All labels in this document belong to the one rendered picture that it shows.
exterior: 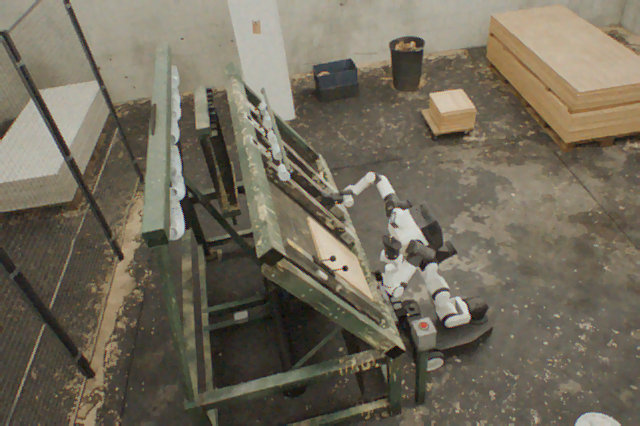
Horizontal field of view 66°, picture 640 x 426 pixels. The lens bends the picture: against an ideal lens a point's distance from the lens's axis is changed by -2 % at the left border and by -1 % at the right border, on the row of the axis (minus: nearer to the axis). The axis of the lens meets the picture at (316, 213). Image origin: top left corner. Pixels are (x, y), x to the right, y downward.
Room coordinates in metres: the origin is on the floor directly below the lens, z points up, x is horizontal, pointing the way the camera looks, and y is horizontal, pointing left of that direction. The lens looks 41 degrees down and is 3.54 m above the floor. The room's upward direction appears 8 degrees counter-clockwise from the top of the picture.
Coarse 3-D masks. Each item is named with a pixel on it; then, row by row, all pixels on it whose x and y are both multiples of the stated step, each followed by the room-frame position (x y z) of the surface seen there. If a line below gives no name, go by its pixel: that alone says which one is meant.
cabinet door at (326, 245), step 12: (312, 228) 2.38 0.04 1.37; (324, 240) 2.36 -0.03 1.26; (336, 240) 2.51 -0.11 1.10; (324, 252) 2.20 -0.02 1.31; (336, 252) 2.34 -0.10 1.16; (348, 252) 2.48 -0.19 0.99; (336, 264) 2.18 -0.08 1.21; (348, 264) 2.31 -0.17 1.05; (348, 276) 2.15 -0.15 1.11; (360, 276) 2.28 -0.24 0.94; (360, 288) 2.12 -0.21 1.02; (372, 300) 2.10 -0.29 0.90
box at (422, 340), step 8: (424, 320) 1.86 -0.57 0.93; (416, 328) 1.81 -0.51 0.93; (424, 328) 1.80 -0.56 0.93; (432, 328) 1.79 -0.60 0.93; (416, 336) 1.78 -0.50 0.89; (424, 336) 1.75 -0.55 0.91; (432, 336) 1.76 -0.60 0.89; (416, 344) 1.77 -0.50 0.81; (424, 344) 1.75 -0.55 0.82; (432, 344) 1.76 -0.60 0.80
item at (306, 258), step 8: (288, 240) 1.95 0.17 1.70; (288, 248) 1.92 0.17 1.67; (296, 248) 1.93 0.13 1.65; (296, 256) 1.92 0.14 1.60; (304, 256) 1.93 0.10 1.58; (312, 264) 1.93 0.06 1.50; (328, 280) 1.94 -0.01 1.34; (336, 280) 1.95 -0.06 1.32; (352, 288) 1.99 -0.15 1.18; (352, 296) 1.96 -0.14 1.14; (360, 296) 1.97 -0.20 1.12; (368, 304) 1.97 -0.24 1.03; (376, 312) 1.97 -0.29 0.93
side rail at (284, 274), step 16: (272, 272) 1.66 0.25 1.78; (288, 272) 1.67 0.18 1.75; (288, 288) 1.67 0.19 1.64; (304, 288) 1.68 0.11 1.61; (320, 288) 1.71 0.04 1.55; (320, 304) 1.68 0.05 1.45; (336, 304) 1.69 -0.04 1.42; (336, 320) 1.69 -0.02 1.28; (352, 320) 1.70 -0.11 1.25; (368, 320) 1.75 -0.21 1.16; (368, 336) 1.72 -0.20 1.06; (384, 336) 1.72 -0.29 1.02
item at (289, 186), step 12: (252, 144) 2.59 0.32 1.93; (276, 144) 2.64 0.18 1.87; (264, 156) 2.61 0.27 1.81; (264, 168) 2.61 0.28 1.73; (276, 168) 2.65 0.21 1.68; (276, 180) 2.62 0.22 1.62; (288, 180) 2.63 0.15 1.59; (288, 192) 2.62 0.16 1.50; (300, 192) 2.63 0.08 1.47; (312, 204) 2.64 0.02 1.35; (324, 216) 2.65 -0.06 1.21; (336, 228) 2.66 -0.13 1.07; (348, 240) 2.67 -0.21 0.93
